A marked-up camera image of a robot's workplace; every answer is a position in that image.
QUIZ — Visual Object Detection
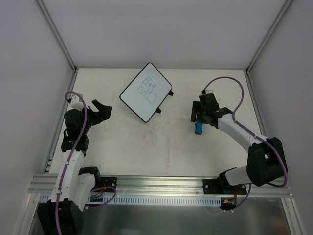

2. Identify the blue whiteboard eraser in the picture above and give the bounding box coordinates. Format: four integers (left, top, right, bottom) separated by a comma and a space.
195, 122, 203, 135

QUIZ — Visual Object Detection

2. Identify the small black-framed whiteboard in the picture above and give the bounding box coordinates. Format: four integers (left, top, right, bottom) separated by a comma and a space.
119, 62, 174, 123

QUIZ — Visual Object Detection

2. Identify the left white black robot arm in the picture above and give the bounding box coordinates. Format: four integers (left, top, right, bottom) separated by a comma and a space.
37, 98, 112, 235

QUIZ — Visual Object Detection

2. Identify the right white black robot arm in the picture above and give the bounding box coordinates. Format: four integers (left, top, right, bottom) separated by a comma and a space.
190, 93, 288, 195

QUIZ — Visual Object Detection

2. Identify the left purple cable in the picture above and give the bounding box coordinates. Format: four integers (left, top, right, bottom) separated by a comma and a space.
54, 91, 117, 235

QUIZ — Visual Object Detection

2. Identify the purple cable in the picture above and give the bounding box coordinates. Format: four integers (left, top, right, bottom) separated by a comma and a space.
54, 91, 117, 235
201, 76, 288, 213

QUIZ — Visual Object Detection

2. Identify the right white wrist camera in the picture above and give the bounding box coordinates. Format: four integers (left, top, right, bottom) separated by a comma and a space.
201, 89, 215, 94

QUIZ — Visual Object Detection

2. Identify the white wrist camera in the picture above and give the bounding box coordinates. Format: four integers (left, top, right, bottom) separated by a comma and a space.
201, 89, 215, 94
69, 95, 84, 111

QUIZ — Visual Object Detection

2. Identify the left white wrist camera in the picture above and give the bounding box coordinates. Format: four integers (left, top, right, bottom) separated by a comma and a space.
69, 95, 84, 111

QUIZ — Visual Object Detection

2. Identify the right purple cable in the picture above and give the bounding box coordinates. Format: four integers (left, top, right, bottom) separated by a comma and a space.
201, 76, 288, 213

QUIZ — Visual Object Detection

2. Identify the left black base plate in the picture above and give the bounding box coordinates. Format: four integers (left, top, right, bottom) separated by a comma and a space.
100, 176, 117, 193

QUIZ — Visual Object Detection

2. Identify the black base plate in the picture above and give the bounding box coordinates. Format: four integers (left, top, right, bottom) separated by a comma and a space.
202, 178, 247, 195
100, 176, 117, 193

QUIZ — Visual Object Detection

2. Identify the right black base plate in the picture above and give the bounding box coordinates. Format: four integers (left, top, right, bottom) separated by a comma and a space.
202, 178, 247, 195

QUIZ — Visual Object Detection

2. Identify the aluminium mounting rail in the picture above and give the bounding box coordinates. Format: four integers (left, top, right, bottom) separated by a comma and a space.
28, 174, 293, 198

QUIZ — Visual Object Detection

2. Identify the white slotted cable duct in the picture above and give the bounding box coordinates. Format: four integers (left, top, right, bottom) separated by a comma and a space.
39, 194, 222, 207

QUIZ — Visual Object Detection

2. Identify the left aluminium frame post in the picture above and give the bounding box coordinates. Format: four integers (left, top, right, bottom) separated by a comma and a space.
35, 0, 77, 72

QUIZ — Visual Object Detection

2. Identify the aluminium frame post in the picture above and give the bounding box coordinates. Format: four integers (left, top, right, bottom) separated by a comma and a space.
35, 0, 77, 72
245, 0, 293, 74

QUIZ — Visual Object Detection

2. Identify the right aluminium frame post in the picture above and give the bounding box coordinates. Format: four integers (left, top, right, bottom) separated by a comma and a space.
245, 0, 293, 74

